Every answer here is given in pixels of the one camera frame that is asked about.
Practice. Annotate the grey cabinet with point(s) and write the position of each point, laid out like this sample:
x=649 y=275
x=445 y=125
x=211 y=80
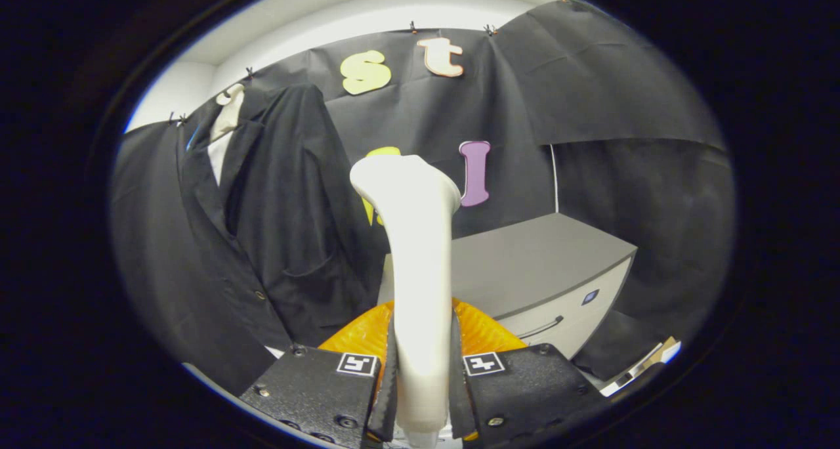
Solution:
x=525 y=258

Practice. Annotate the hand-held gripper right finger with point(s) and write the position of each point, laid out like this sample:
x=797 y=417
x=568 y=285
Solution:
x=525 y=390

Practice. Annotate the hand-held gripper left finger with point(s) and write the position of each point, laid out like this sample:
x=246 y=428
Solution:
x=315 y=390

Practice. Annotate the white garment steamer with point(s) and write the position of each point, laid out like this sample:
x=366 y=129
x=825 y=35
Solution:
x=420 y=272

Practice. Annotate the white and tan object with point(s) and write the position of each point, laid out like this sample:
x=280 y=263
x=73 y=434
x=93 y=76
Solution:
x=640 y=363

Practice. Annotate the white plastic hanger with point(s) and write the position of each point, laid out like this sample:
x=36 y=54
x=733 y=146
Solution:
x=230 y=107

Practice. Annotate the black suit jacket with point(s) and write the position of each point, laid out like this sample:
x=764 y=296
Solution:
x=289 y=206

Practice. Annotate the black backdrop cloth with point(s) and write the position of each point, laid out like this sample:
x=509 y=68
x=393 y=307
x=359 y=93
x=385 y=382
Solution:
x=590 y=88

